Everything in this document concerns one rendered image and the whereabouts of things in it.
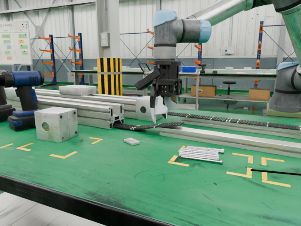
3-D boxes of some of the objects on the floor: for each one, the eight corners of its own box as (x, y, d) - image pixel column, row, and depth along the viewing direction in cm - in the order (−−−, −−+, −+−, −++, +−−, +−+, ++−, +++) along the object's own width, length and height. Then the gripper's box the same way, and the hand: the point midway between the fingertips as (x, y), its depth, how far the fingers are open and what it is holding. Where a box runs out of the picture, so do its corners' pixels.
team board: (-28, 105, 574) (-42, 20, 533) (-13, 102, 623) (-24, 23, 582) (32, 106, 563) (22, 19, 522) (42, 102, 612) (35, 23, 571)
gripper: (169, 60, 71) (168, 128, 75) (186, 60, 83) (184, 119, 87) (144, 60, 75) (145, 124, 79) (164, 60, 87) (163, 116, 91)
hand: (158, 117), depth 85 cm, fingers open, 8 cm apart
